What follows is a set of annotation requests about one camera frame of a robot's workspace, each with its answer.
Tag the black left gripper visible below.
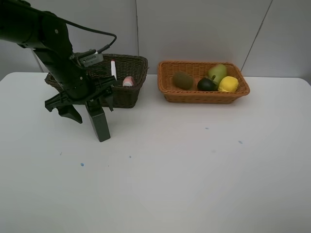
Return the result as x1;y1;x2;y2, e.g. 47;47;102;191
44;49;116;124

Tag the dark green square bottle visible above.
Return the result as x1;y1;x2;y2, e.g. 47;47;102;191
86;99;111;142

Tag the white pink marker pen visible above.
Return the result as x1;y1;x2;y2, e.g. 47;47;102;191
110;60;117;80

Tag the pink soap bottle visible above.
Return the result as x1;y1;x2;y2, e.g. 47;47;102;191
122;76;135;87

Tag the brown kiwi fruit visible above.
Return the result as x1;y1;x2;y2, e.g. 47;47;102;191
172;72;194;90

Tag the dark mangosteen fruit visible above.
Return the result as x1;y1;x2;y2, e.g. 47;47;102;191
197;75;217;92

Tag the green red pear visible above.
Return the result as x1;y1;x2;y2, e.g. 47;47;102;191
208;64;227;85

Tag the yellow soap box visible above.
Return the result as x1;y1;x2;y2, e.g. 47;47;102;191
218;76;239;92

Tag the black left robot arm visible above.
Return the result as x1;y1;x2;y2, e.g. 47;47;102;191
0;0;116;123

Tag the dark brown wicker basket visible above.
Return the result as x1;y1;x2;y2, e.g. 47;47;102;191
40;54;148;108

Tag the orange wicker basket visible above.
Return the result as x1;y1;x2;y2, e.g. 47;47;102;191
157;61;250;104

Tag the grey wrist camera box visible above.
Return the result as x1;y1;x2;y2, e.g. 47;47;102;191
70;50;104;67

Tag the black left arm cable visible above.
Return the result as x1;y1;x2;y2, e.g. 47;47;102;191
58;18;118;54

